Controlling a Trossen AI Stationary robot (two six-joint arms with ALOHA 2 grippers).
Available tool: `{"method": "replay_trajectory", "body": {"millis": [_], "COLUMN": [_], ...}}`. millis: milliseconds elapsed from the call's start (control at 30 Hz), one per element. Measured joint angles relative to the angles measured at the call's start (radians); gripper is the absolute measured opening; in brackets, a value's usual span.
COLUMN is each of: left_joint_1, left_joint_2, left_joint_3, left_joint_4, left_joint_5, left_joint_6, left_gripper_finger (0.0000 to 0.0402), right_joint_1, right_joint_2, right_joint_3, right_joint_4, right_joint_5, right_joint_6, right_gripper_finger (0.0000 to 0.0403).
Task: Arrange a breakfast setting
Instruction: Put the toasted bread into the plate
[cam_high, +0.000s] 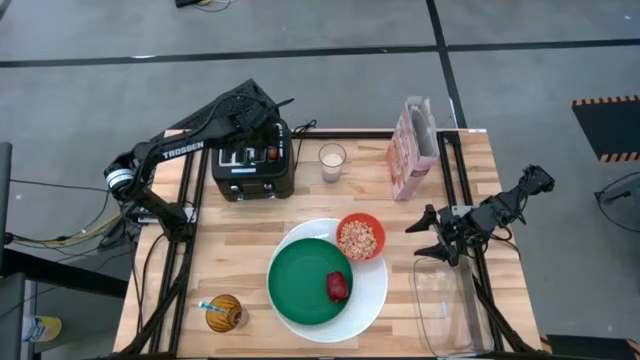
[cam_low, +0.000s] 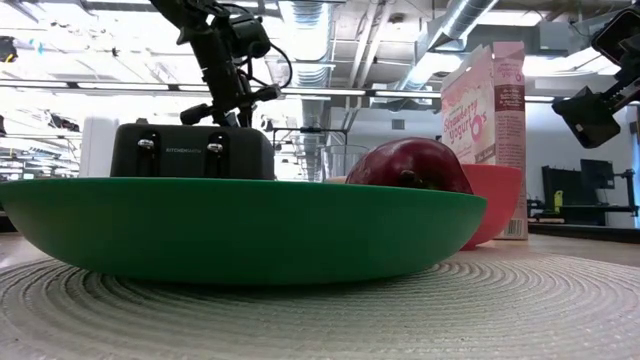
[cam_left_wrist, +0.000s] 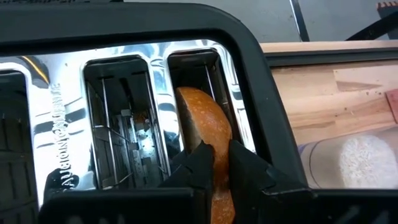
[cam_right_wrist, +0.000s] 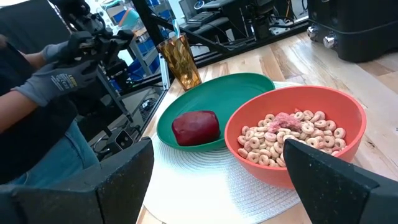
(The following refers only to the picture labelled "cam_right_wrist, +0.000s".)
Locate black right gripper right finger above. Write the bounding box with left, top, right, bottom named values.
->
left=282, top=138, right=398, bottom=224

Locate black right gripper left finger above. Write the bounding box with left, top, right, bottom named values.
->
left=0, top=136, right=155, bottom=224

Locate red apple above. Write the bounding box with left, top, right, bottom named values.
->
left=171, top=110, right=221, bottom=147

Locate person's forearm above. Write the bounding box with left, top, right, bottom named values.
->
left=0, top=90, right=39, bottom=134
left=21, top=51, right=47, bottom=70

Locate person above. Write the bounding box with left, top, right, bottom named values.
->
left=0, top=40, right=100, bottom=187

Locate pink strawberry clump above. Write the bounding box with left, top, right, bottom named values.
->
left=267, top=111, right=302, bottom=133

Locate red bowl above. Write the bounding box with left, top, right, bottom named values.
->
left=224, top=85, right=368, bottom=190

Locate person's hand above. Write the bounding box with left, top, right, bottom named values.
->
left=41, top=39, right=78, bottom=65
left=11, top=60, right=99, bottom=107

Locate round woven beige placemat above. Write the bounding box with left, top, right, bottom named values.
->
left=142, top=81, right=304, bottom=224

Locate blue storage bin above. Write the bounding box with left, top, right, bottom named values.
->
left=129, top=57, right=161, bottom=82

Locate green plastic bowl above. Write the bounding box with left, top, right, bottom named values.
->
left=156, top=72, right=276, bottom=152

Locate black toaster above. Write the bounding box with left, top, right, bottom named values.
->
left=307, top=0, right=398, bottom=63

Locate amber plastic tumbler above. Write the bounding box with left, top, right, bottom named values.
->
left=156, top=32, right=203, bottom=92

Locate teal container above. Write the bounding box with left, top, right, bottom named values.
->
left=119, top=7, right=141, bottom=29

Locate black keyboard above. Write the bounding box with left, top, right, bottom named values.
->
left=186, top=11, right=224, bottom=27

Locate ring cereal heap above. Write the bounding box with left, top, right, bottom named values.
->
left=236, top=108, right=348, bottom=168

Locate white bracket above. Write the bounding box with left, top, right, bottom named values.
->
left=158, top=52, right=171, bottom=91

